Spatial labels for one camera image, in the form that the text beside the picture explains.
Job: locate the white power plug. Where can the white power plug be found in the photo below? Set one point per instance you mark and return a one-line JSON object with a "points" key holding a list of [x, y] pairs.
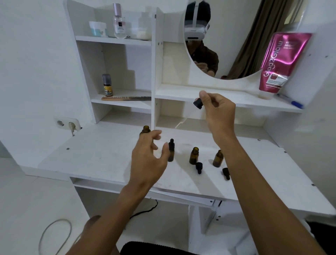
{"points": [[72, 127]]}

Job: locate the person's right thumb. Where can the person's right thumb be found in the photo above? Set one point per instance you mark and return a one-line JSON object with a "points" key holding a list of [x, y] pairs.
{"points": [[207, 113]]}

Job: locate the brown wooden comb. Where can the brown wooden comb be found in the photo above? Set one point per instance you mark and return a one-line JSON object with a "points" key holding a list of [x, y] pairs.
{"points": [[126, 98]]}

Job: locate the amber glass bottle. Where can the amber glass bottle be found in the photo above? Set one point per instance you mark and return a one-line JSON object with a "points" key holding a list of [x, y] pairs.
{"points": [[194, 157], [217, 159], [145, 129]]}

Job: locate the white vanity desk with shelves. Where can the white vanity desk with shelves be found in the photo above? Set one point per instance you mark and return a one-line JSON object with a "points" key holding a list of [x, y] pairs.
{"points": [[105, 152]]}

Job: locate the person's left hand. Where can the person's left hand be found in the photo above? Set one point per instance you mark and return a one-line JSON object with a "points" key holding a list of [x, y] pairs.
{"points": [[143, 163]]}

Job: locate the pink cosmetic tube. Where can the pink cosmetic tube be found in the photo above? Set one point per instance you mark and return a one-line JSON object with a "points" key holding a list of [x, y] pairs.
{"points": [[280, 60]]}

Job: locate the white wall socket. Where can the white wall socket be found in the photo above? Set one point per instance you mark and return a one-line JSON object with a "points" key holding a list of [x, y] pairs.
{"points": [[65, 122]]}

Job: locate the person's left forearm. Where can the person's left forearm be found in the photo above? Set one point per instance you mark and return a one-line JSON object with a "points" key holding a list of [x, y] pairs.
{"points": [[112, 218]]}

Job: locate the clear perfume bottle pink cap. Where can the clear perfume bottle pink cap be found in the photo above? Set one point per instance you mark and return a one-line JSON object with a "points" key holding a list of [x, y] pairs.
{"points": [[119, 25]]}

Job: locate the small yellow bottle grey cap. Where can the small yellow bottle grey cap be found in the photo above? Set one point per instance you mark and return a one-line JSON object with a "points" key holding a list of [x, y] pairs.
{"points": [[107, 86]]}

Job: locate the black shorts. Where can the black shorts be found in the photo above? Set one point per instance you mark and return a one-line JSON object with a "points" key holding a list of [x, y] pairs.
{"points": [[157, 249]]}

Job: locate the light blue cream jar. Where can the light blue cream jar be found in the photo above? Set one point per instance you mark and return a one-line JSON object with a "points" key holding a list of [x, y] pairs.
{"points": [[98, 29]]}

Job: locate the amber bottle with black cap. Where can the amber bottle with black cap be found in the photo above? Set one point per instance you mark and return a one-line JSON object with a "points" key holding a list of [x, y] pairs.
{"points": [[171, 151]]}

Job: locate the black dropper cap with pipette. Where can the black dropper cap with pipette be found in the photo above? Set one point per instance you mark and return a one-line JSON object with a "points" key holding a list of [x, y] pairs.
{"points": [[198, 103]]}

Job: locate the translucent white bottle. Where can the translucent white bottle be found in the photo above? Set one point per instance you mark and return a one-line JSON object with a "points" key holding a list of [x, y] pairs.
{"points": [[143, 30]]}

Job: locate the person's left thumb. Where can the person's left thumb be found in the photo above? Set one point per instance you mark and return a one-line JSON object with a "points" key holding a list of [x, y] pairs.
{"points": [[165, 153]]}

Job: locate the round wall mirror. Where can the round wall mirror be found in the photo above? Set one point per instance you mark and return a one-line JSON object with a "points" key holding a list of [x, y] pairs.
{"points": [[236, 39]]}

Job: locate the blue and white pen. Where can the blue and white pen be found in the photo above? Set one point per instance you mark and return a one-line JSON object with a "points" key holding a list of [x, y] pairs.
{"points": [[290, 101]]}

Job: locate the person's right hand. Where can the person's right hand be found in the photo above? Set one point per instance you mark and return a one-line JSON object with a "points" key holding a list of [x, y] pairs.
{"points": [[223, 118]]}

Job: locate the person's right forearm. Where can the person's right forearm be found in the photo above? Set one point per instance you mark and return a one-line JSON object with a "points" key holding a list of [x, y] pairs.
{"points": [[262, 210]]}

